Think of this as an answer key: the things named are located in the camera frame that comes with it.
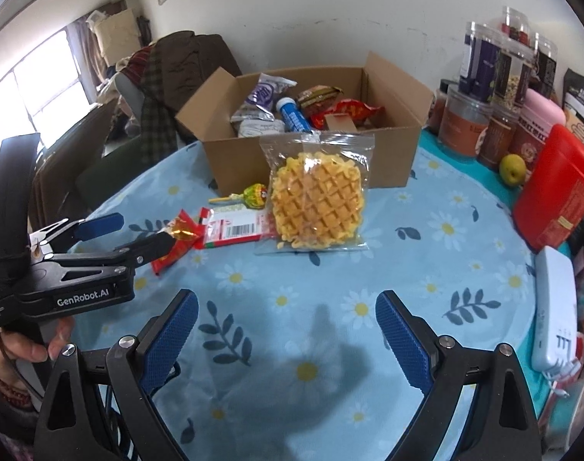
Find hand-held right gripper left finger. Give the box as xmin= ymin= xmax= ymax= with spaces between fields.
xmin=33 ymin=289 xmax=199 ymax=461

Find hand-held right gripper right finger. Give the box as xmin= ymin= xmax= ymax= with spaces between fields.
xmin=375 ymin=290 xmax=543 ymax=461

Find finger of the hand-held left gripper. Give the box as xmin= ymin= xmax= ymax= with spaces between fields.
xmin=30 ymin=212 xmax=125 ymax=255
xmin=112 ymin=232 xmax=174 ymax=270

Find red gold candy packet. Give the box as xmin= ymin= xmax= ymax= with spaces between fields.
xmin=150 ymin=216 xmax=207 ymax=277

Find red white packet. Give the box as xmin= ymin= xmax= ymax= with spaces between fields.
xmin=196 ymin=206 xmax=276 ymax=249

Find green yellow lollipop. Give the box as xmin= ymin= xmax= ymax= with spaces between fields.
xmin=208 ymin=183 xmax=270 ymax=211

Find brown cardboard box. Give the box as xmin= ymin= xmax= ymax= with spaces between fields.
xmin=175 ymin=51 xmax=434 ymax=195

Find white snack packet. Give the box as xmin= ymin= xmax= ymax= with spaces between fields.
xmin=238 ymin=118 xmax=285 ymax=138

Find clear waffle packet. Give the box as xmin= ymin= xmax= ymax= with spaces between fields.
xmin=254 ymin=132 xmax=375 ymax=256

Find purple silver snack packet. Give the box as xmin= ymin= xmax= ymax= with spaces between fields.
xmin=231 ymin=73 xmax=297 ymax=123

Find blue white tube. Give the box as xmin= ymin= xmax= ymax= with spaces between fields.
xmin=274 ymin=97 xmax=314 ymax=134

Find orange snack packet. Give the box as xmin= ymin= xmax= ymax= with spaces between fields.
xmin=297 ymin=85 xmax=345 ymax=117

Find red yellow snack packet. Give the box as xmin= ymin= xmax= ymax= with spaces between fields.
xmin=318 ymin=98 xmax=385 ymax=130

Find person's left forearm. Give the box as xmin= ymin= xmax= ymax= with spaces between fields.
xmin=0 ymin=360 xmax=45 ymax=447

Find person's left hand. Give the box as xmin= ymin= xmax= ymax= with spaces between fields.
xmin=0 ymin=319 xmax=76 ymax=390

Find dark sofa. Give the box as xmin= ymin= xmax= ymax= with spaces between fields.
xmin=30 ymin=98 xmax=144 ymax=222

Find blue floral tablecloth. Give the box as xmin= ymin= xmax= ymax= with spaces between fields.
xmin=68 ymin=127 xmax=574 ymax=461

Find checked cloth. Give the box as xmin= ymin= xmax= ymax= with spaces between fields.
xmin=138 ymin=60 xmax=180 ymax=154

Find white plastic device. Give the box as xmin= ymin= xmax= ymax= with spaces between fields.
xmin=532 ymin=246 xmax=578 ymax=373

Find window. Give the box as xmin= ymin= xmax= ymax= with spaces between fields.
xmin=0 ymin=29 xmax=93 ymax=154

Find brown curtain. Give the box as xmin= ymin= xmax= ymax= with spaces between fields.
xmin=64 ymin=17 xmax=105 ymax=106

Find brown jacket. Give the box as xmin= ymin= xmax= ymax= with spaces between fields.
xmin=141 ymin=31 xmax=242 ymax=147

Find beige storage box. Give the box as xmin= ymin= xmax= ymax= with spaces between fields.
xmin=94 ymin=8 xmax=139 ymax=65

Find yellow pear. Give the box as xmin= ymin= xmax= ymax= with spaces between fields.
xmin=499 ymin=154 xmax=527 ymax=187

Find red plastic canister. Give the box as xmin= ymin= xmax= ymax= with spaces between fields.
xmin=513 ymin=124 xmax=584 ymax=251

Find small jar brown contents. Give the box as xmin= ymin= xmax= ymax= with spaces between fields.
xmin=478 ymin=103 xmax=521 ymax=170

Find wide jar orange contents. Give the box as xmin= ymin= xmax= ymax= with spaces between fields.
xmin=438 ymin=84 xmax=492 ymax=157

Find brown lidded jar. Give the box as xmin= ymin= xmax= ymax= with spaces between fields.
xmin=427 ymin=79 xmax=458 ymax=135

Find pink bottle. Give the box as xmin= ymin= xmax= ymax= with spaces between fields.
xmin=508 ymin=89 xmax=566 ymax=174

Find clear jar of nuts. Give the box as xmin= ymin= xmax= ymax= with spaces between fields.
xmin=489 ymin=41 xmax=535 ymax=109

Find clear jar purple label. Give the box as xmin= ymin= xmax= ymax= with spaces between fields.
xmin=458 ymin=22 xmax=504 ymax=101

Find black stand-up pouch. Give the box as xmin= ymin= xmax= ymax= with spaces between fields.
xmin=558 ymin=68 xmax=584 ymax=159

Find clear jar dark label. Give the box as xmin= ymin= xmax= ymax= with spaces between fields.
xmin=529 ymin=33 xmax=559 ymax=99

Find clear jar red label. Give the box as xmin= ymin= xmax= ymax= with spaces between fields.
xmin=501 ymin=6 xmax=530 ymax=44

